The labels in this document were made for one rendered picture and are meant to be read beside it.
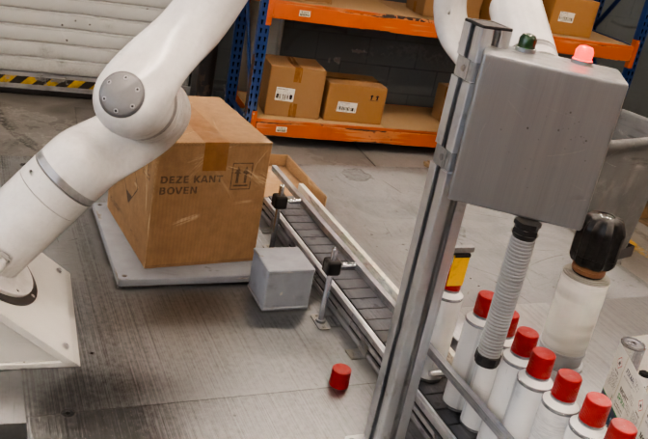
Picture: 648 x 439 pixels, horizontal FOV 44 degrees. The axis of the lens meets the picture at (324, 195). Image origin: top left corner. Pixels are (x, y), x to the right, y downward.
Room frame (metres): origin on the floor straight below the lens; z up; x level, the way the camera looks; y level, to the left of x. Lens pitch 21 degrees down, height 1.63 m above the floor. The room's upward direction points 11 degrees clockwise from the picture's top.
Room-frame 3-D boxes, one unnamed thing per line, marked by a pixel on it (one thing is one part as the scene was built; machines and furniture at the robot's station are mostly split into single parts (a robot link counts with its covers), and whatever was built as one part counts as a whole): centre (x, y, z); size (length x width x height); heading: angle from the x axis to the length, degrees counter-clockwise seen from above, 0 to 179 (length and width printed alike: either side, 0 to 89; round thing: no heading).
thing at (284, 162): (2.01, 0.17, 0.85); 0.30 x 0.26 x 0.04; 27
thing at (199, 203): (1.60, 0.30, 0.99); 0.30 x 0.24 x 0.27; 32
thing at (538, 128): (0.99, -0.24, 1.38); 0.17 x 0.10 x 0.19; 82
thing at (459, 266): (1.16, -0.23, 1.09); 0.03 x 0.01 x 0.06; 117
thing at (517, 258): (0.93, -0.25, 1.18); 0.04 x 0.04 x 0.21
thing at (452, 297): (1.18, -0.23, 0.98); 0.05 x 0.05 x 0.20
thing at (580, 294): (1.32, -0.49, 1.03); 0.09 x 0.09 x 0.30
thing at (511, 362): (1.02, -0.32, 0.98); 0.05 x 0.05 x 0.20
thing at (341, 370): (1.18, -0.09, 0.85); 0.03 x 0.03 x 0.03
